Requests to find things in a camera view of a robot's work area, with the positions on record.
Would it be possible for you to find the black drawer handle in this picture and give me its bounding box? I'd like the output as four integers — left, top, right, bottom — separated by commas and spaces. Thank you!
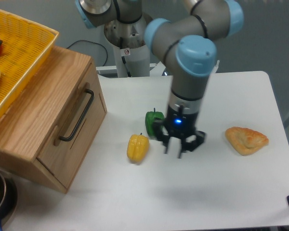
58, 89, 94, 142

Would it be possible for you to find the wooden drawer cabinet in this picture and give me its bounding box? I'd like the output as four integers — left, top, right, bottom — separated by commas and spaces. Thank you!
0, 47, 95, 191

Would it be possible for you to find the yellow bell pepper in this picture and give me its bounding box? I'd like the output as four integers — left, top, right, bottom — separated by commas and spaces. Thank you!
127, 133, 150, 163

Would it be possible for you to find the green bell pepper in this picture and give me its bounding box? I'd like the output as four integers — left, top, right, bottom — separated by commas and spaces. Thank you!
145, 108, 164, 138

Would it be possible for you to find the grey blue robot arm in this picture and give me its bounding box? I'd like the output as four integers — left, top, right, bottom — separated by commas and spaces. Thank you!
76, 0, 244, 153

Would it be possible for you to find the yellow plastic basket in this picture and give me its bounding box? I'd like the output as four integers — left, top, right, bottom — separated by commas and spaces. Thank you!
0, 10, 59, 118

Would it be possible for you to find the wooden top drawer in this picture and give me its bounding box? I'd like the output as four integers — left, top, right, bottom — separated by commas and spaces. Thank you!
37, 63, 107, 193

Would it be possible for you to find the black cable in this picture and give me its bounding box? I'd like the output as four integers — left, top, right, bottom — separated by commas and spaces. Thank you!
66, 39, 108, 67

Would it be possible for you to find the baked bread pastry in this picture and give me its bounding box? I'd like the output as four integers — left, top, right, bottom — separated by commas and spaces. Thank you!
225, 127, 269, 156

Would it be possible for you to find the dark metal pot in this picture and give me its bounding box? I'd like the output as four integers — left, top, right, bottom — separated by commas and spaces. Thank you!
0, 171, 18, 231

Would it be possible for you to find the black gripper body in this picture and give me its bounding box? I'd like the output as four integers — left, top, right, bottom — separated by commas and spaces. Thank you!
153, 105, 206, 152

